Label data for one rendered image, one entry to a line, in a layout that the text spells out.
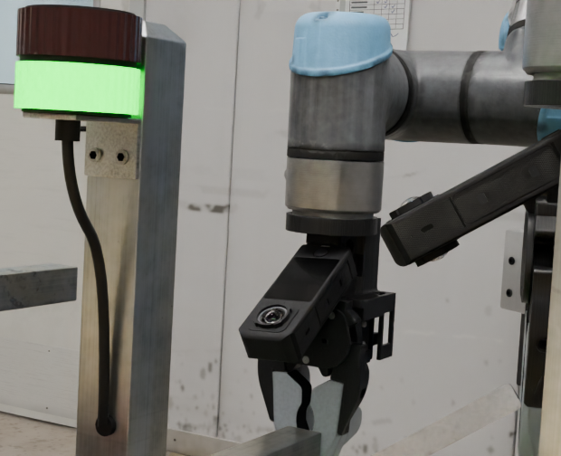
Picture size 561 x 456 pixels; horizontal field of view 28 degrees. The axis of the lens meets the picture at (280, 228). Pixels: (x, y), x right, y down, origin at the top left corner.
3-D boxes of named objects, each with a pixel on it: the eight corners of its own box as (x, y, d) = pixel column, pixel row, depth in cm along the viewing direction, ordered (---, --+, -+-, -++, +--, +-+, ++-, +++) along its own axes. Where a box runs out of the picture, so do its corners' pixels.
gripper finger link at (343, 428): (366, 435, 86) (372, 321, 86) (356, 440, 85) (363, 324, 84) (311, 424, 89) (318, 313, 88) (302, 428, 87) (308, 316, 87)
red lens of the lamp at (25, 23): (72, 63, 59) (74, 21, 59) (165, 66, 56) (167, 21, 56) (-11, 53, 54) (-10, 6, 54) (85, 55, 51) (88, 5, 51)
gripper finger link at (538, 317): (556, 415, 55) (569, 237, 55) (524, 413, 56) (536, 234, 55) (551, 395, 60) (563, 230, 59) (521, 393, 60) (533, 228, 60)
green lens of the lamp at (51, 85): (71, 111, 60) (72, 70, 59) (162, 116, 57) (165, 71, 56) (-14, 106, 54) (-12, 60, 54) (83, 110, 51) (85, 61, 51)
